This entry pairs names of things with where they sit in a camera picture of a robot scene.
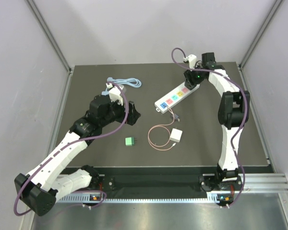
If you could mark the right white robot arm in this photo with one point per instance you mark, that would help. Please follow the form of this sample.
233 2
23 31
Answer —
232 114

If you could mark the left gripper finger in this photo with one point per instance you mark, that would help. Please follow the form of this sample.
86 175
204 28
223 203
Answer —
132 118
132 109

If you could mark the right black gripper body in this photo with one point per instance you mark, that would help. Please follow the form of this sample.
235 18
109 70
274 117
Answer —
196 76

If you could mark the light blue power strip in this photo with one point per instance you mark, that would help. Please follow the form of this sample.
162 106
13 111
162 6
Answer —
133 82

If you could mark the aluminium frame post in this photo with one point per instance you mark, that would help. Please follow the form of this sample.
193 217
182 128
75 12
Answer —
46 30
260 33

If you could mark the left aluminium frame post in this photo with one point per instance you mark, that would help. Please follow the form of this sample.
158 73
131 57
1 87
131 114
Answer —
46 30

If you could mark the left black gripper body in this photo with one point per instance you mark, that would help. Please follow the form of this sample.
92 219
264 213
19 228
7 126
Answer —
119 114

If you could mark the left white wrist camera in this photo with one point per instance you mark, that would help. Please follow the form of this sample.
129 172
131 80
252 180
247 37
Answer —
114 93

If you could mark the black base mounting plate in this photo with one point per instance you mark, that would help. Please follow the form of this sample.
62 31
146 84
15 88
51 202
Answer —
204 179

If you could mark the white multicolour power strip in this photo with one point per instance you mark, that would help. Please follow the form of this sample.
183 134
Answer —
173 97

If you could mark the right aluminium frame post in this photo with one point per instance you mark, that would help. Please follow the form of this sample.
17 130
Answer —
260 33

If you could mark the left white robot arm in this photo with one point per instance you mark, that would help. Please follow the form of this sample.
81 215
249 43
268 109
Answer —
41 188

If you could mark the white charger block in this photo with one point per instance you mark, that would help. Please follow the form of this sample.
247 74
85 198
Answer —
176 135

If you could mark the light green plug adapter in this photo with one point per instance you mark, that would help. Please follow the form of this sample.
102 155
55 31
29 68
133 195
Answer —
130 141

